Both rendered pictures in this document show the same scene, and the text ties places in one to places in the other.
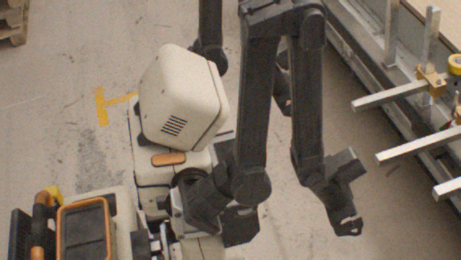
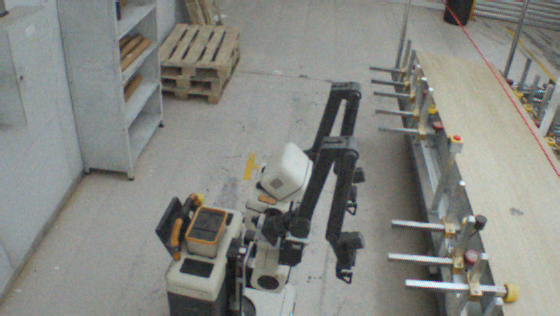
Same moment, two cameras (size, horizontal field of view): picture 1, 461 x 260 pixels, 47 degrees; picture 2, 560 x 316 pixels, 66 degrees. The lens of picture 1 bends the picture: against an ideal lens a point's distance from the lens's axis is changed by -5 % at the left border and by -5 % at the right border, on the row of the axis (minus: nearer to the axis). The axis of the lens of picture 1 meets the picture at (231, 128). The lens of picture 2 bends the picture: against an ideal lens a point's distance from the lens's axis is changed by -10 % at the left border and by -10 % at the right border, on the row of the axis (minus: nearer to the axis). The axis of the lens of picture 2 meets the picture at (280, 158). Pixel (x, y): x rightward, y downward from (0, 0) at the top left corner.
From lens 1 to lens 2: 0.73 m
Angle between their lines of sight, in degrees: 12
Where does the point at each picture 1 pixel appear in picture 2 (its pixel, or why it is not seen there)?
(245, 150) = (303, 207)
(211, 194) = (279, 223)
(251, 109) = (311, 188)
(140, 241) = (235, 244)
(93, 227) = (213, 224)
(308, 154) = (333, 223)
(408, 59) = not seen: hidden behind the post
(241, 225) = (291, 254)
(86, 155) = (226, 194)
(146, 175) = (252, 202)
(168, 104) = (277, 171)
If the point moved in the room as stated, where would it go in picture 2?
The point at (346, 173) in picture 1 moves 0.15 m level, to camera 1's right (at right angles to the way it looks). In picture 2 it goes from (352, 243) to (390, 252)
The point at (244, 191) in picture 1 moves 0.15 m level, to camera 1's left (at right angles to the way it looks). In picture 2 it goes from (295, 228) to (256, 219)
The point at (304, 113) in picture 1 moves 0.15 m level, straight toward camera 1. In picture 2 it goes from (336, 201) to (321, 226)
